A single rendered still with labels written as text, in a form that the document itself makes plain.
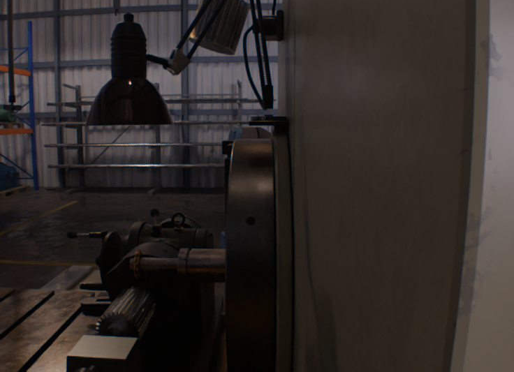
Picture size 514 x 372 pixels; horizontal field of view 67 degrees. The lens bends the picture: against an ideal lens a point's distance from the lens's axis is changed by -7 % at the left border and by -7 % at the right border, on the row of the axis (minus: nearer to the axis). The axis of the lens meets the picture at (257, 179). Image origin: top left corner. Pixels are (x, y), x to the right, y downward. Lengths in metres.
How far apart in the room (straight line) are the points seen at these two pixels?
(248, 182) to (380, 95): 0.55
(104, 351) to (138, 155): 10.18
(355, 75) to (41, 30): 11.94
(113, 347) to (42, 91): 11.23
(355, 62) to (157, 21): 10.81
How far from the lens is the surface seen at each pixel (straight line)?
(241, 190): 0.69
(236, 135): 2.12
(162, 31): 10.91
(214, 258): 0.91
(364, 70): 0.20
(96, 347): 0.80
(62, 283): 2.51
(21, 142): 12.20
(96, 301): 1.46
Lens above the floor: 1.60
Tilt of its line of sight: 8 degrees down
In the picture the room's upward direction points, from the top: straight up
